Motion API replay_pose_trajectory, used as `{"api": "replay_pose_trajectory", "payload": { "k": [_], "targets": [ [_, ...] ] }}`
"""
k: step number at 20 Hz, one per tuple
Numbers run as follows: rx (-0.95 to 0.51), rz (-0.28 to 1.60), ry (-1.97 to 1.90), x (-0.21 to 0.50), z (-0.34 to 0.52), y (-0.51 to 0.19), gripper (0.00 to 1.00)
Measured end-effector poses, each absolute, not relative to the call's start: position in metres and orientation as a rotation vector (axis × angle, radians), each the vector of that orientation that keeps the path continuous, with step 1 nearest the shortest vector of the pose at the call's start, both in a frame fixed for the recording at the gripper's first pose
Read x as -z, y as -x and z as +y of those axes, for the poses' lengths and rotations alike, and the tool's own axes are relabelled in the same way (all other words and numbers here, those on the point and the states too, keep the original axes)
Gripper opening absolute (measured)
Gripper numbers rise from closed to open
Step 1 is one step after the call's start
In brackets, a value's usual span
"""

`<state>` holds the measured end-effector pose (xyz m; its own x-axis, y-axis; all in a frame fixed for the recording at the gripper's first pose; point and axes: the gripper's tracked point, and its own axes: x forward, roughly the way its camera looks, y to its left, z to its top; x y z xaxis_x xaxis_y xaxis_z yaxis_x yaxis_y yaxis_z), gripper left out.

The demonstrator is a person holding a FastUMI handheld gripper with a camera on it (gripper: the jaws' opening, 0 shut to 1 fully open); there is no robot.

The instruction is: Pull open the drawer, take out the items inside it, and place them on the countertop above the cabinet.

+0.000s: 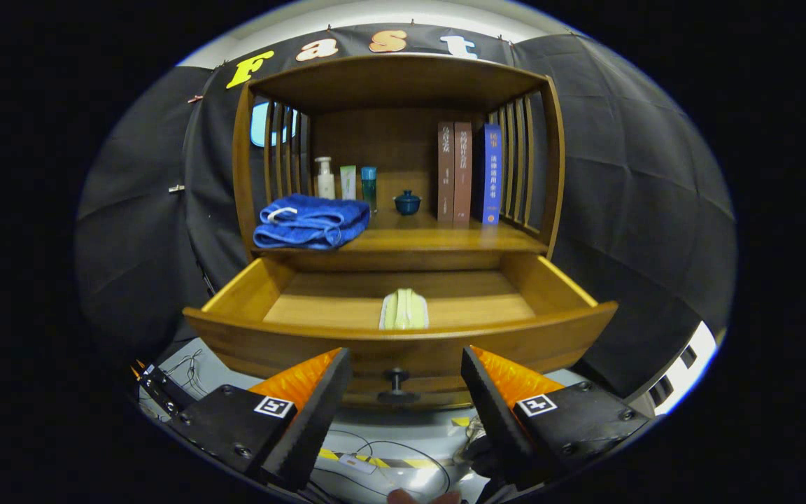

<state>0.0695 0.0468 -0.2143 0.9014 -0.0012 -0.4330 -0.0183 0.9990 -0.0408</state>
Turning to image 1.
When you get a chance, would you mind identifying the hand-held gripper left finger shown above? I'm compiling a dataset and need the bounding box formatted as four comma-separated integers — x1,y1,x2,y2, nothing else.
176,348,353,492

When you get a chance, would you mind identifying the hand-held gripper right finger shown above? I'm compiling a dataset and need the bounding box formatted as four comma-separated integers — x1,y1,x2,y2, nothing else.
460,344,653,491

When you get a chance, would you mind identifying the wooden drawer with black knob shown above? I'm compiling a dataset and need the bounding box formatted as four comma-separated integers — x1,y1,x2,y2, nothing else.
183,252,619,411

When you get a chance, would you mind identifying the green and white sponge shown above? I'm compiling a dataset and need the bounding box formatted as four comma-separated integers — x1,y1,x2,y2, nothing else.
379,288,431,330

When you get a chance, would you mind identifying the wooden countertop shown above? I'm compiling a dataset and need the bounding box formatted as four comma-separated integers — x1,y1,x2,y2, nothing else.
253,209,549,255

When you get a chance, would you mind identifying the brown wooden cabinet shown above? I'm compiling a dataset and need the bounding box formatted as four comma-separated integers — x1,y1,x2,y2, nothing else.
183,54,619,411

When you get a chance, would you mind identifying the yellow and black floor tape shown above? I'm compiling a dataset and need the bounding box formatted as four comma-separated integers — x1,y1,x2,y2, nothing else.
318,448,440,470

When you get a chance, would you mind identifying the folded blue towel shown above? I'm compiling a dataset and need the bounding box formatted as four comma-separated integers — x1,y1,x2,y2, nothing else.
253,194,372,251

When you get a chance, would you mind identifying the white board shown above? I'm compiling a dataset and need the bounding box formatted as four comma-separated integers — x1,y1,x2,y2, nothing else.
644,321,720,418

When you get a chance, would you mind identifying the white pump bottle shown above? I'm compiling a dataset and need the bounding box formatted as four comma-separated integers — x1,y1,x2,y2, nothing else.
314,156,337,200

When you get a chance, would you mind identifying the blue book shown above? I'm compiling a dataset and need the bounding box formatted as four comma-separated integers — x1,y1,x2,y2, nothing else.
480,124,504,226

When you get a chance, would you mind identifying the black backdrop cloth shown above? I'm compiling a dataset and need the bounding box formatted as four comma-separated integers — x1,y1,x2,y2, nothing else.
76,24,736,400

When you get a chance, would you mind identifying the brown book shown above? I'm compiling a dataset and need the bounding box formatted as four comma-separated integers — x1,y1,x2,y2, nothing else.
437,122,456,224
453,122,474,225

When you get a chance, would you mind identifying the thin floor cable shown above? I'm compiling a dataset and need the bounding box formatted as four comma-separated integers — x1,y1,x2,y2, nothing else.
305,428,454,499

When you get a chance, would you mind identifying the black device with cables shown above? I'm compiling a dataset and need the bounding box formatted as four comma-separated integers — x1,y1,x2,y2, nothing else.
134,360,197,417

